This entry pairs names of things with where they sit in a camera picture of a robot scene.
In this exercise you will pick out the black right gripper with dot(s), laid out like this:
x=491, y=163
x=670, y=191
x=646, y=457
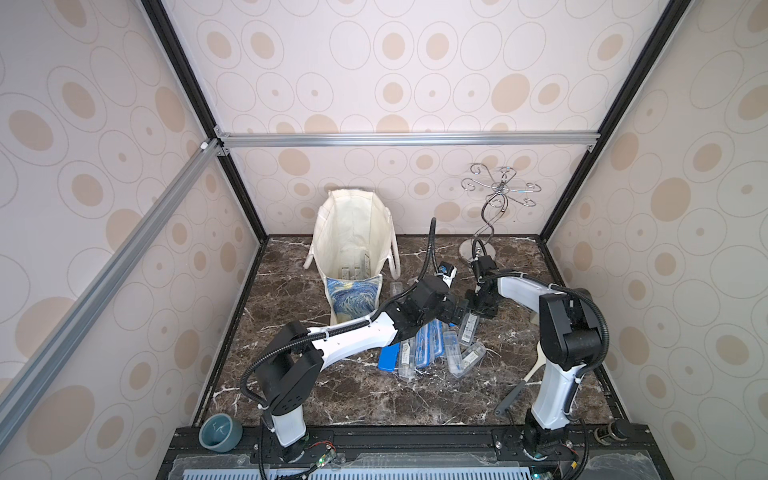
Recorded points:
x=475, y=303

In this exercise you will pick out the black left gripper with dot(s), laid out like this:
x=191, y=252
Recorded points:
x=449, y=313

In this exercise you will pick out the Starry Night canvas tote bag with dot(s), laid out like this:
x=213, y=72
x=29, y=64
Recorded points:
x=354, y=237

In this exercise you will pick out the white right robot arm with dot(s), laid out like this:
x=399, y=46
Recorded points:
x=573, y=334

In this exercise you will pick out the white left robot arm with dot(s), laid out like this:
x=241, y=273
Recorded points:
x=284, y=375

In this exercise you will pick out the clear case blue compass front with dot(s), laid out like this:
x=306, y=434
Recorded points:
x=423, y=348

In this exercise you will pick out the clear case blue compass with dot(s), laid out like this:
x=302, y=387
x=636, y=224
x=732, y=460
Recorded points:
x=435, y=330
x=423, y=348

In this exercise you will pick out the clear case blue compass rear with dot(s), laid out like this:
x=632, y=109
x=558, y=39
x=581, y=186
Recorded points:
x=435, y=330

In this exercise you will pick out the clear case with barcode label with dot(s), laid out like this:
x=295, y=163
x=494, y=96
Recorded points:
x=468, y=328

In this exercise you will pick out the chrome jewelry stand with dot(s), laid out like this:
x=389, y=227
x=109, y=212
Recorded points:
x=501, y=190

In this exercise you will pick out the grey green bowl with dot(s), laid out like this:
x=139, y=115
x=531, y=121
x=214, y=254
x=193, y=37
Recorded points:
x=220, y=433

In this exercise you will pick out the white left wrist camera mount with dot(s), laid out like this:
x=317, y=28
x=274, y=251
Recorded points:
x=446, y=272

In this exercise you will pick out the white spatula black handle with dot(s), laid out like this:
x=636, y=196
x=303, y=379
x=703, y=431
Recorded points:
x=511, y=397

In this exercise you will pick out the aluminium frame rail back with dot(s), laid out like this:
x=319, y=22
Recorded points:
x=409, y=139

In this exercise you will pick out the aluminium frame rail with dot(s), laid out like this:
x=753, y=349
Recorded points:
x=409, y=139
x=40, y=371

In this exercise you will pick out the black corner frame post right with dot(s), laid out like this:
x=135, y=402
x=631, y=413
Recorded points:
x=648, y=57

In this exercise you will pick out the black corner frame post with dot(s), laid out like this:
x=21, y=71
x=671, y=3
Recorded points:
x=648, y=57
x=161, y=24

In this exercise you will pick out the black corner frame post left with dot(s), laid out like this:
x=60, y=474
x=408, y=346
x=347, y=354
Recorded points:
x=161, y=24

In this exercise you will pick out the aluminium frame rail left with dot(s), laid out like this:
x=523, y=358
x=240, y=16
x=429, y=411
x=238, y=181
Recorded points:
x=40, y=371

